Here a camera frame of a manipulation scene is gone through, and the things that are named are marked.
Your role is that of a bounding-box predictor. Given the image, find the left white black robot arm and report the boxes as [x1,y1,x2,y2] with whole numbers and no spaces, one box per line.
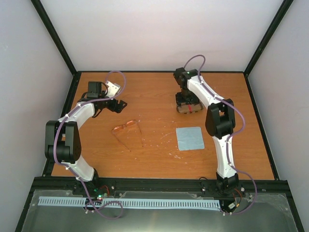
[44,81,127,195]

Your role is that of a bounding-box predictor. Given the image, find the orange tinted sunglasses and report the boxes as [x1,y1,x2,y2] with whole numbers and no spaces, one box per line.
[111,120,144,152]

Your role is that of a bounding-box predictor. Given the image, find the light blue cleaning cloth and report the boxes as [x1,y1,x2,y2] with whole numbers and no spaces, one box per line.
[176,127,205,151]

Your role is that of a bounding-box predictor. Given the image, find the black aluminium frame rail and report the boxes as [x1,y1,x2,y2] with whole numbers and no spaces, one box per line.
[31,176,290,197]

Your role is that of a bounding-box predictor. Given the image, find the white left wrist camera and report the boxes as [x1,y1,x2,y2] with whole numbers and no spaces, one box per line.
[106,81,121,97]

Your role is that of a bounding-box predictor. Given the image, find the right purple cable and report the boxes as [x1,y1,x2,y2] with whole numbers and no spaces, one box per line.
[183,54,258,216]

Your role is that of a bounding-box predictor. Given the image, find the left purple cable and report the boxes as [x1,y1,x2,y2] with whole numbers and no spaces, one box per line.
[54,70,127,220]

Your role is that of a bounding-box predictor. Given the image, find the purple cable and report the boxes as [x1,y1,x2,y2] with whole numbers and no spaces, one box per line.
[54,70,127,220]
[183,54,258,216]

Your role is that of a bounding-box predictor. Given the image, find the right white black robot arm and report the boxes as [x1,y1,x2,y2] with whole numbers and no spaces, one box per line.
[173,67,239,195]

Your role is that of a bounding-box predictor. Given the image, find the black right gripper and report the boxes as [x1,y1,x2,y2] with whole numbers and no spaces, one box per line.
[175,87,199,107]

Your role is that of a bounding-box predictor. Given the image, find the light blue slotted cable duct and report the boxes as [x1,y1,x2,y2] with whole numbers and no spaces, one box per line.
[37,196,220,211]

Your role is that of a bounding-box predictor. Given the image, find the brown plaid glasses case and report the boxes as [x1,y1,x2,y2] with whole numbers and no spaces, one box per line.
[176,102,203,114]

